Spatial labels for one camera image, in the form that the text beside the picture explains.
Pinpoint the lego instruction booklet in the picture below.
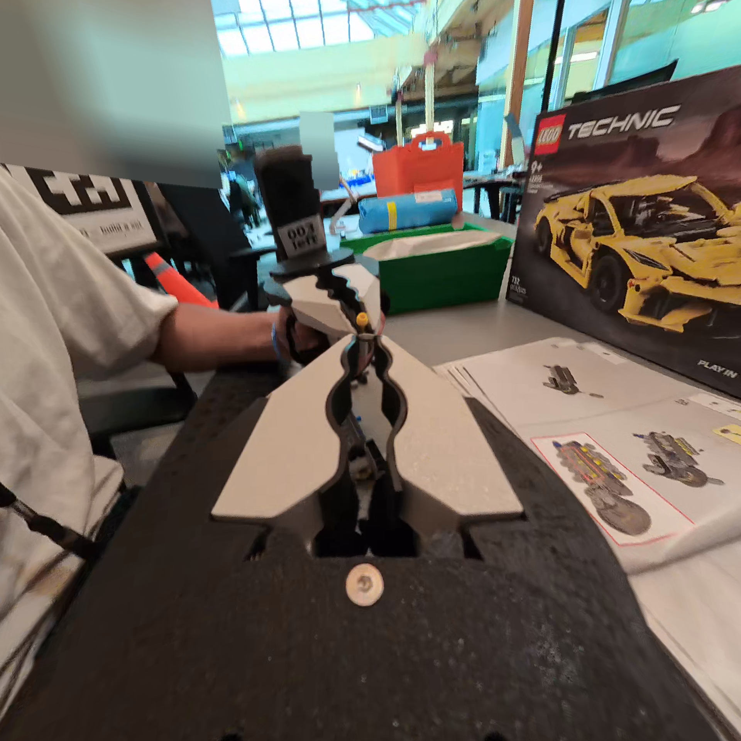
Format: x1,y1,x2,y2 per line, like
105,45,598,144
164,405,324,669
434,337,741,719

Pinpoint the white tag sign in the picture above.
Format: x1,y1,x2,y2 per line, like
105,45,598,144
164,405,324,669
0,164,160,255

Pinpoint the person's white shirt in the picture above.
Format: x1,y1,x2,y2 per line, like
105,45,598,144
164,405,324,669
0,168,177,695

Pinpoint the black harness strap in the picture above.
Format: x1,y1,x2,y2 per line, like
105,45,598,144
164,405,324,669
0,483,96,559

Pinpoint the person's left forearm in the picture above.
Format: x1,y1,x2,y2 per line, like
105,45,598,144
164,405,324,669
153,301,279,371

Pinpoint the white desk lamp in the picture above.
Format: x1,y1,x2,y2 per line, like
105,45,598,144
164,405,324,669
327,174,362,239

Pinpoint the green plastic bin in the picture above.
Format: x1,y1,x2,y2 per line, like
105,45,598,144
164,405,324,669
340,223,515,316

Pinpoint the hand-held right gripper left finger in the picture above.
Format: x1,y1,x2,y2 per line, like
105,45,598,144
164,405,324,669
211,336,359,542

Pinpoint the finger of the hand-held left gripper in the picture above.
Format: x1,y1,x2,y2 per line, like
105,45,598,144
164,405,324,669
338,264,384,337
283,273,355,338

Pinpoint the orange traffic cone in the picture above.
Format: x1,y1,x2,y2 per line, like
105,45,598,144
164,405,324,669
145,252,220,310

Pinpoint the yellow car lego set box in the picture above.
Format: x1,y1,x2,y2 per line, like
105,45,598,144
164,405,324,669
505,65,741,400

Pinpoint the person's left hand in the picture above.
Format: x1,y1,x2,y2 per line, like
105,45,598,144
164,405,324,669
274,307,326,367

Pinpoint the black perforated foam pad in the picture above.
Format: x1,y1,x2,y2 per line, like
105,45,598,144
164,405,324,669
191,370,290,423

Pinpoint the white paper bag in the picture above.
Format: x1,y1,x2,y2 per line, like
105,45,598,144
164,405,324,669
362,230,501,261

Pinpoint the grey lego gear assembly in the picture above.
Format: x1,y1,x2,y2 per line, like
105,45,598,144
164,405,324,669
342,336,389,481

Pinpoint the blue wrapped roll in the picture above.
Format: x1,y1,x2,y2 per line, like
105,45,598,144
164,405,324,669
358,188,458,235

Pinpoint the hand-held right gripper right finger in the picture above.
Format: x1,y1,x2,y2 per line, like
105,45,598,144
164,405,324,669
373,336,524,536

